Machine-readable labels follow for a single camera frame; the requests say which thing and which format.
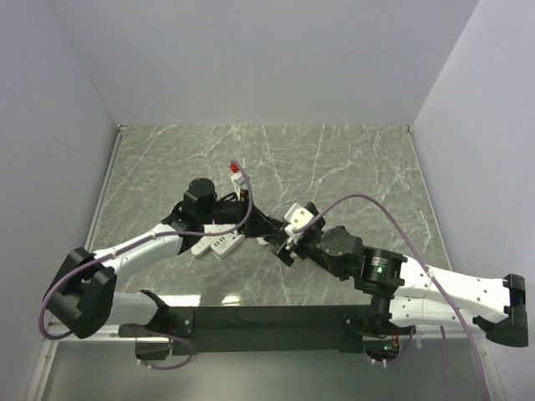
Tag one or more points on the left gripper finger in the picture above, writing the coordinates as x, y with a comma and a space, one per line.
262, 226
277, 242

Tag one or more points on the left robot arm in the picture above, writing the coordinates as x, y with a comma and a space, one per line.
83, 295

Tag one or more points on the small white power strip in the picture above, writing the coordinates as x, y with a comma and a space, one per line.
203, 245

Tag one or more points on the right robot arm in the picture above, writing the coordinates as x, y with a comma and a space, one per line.
404, 294

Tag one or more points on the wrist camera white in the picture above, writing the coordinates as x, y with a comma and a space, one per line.
297, 217
240, 182

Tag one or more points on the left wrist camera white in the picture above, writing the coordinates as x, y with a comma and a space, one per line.
240, 182

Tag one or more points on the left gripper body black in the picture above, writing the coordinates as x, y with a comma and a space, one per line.
230, 212

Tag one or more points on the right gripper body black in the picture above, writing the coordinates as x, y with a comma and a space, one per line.
304, 246

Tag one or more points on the black base bar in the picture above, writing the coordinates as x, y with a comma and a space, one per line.
181, 330

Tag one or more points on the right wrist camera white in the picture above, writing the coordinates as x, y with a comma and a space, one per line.
297, 217

